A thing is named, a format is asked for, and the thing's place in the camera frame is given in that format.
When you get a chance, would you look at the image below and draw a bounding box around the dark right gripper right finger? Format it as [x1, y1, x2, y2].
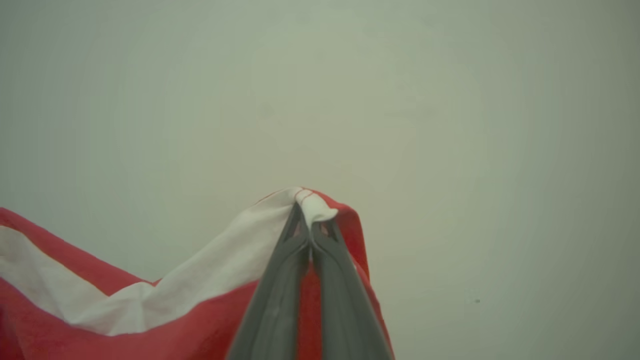
[310, 219, 394, 360]

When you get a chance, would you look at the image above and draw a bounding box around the red garment with white band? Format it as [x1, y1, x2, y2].
[0, 186, 396, 360]

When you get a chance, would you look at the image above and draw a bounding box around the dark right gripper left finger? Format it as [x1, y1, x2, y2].
[227, 202, 312, 360]

